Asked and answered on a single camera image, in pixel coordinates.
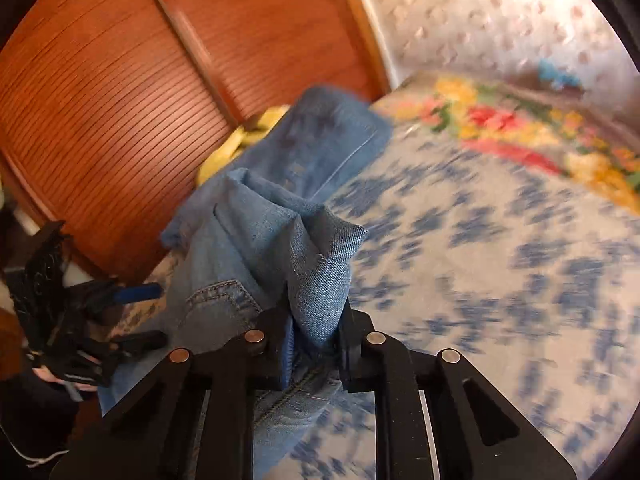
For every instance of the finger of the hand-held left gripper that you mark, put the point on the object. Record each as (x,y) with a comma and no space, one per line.
(137,294)
(140,341)

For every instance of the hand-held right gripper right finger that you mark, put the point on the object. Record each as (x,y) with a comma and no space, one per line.
(345,350)

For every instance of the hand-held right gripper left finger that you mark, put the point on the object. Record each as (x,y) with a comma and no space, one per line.
(287,355)

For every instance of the blue denim pants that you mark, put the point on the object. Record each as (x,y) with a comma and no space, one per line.
(280,260)

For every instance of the person's left forearm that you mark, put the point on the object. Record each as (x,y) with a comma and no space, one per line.
(30,410)

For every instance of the blue floral bed sheet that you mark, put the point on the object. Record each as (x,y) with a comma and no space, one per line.
(475,285)

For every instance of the yellow plush toy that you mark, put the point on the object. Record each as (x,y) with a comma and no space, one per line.
(225,152)

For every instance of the wooden louvered wardrobe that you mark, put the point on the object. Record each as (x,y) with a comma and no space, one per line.
(125,85)

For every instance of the folded blue jeans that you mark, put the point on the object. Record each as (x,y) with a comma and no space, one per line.
(325,135)

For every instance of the colourful floral blanket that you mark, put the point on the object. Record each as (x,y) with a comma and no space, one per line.
(500,120)

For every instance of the sheer circle-patterned curtain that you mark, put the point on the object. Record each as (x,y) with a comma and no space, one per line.
(500,10)

